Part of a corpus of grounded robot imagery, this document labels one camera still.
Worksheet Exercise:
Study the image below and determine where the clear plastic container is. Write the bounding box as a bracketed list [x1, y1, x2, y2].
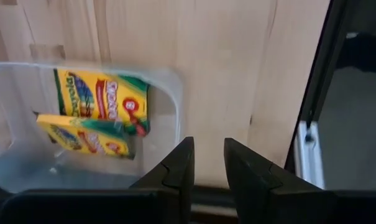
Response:
[0, 61, 185, 194]

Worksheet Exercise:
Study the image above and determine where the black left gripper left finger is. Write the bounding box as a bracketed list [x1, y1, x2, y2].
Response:
[130, 136, 195, 224]

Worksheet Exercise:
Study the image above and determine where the silver metal bracket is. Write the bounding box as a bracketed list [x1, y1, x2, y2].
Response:
[294, 120, 326, 190]

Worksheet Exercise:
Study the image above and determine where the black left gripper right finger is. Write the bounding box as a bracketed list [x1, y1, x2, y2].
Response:
[224, 138, 334, 224]

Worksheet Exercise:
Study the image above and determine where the yellow crayon box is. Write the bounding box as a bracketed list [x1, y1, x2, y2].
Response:
[36, 113, 136, 160]
[53, 68, 151, 137]

